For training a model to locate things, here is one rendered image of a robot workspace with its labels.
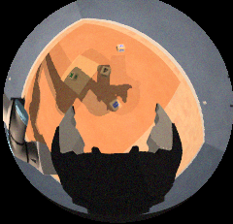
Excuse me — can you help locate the tan block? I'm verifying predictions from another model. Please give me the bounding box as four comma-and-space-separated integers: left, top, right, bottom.
100, 66, 112, 78
116, 44, 125, 52
110, 98, 122, 111
68, 71, 79, 81

